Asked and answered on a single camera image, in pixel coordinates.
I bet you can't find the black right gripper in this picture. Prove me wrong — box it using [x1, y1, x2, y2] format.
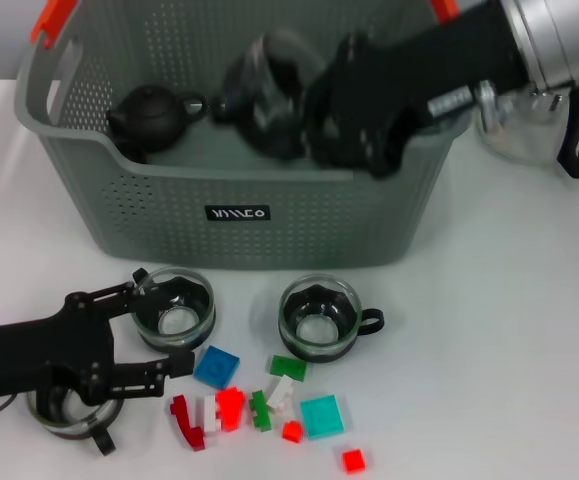
[301, 2, 530, 179]

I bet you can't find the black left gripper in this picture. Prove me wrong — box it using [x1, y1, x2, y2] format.
[0, 281, 197, 407]

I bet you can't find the glass teacup with black holder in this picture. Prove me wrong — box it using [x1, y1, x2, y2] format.
[24, 384, 126, 457]
[277, 273, 385, 364]
[211, 29, 330, 161]
[129, 267, 218, 351]

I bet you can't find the grey-green perforated storage bin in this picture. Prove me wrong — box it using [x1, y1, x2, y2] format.
[13, 0, 473, 274]

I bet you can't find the blue flat building brick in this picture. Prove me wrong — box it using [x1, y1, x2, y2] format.
[192, 344, 241, 391]

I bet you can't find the red curved building brick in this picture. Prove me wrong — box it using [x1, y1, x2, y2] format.
[169, 394, 208, 451]

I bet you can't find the white and red building brick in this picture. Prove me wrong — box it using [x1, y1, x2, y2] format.
[196, 393, 223, 435]

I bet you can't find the orange-red sloped building brick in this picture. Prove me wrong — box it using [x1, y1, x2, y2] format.
[216, 388, 247, 431]

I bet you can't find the green stepped building brick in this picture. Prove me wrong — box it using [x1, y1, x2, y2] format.
[248, 390, 274, 431]

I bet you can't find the dark green building brick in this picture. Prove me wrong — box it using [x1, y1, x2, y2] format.
[269, 353, 308, 382]

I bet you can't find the black clay teapot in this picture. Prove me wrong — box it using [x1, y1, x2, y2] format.
[105, 85, 209, 153]

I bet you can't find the teal flat building brick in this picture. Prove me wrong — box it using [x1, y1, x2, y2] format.
[301, 395, 346, 441]

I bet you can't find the orange bin handle clip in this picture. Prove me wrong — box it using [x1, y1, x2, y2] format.
[428, 0, 463, 21]
[29, 0, 78, 49]

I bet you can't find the right gripper cable with plug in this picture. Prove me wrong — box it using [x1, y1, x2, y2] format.
[426, 79, 511, 137]

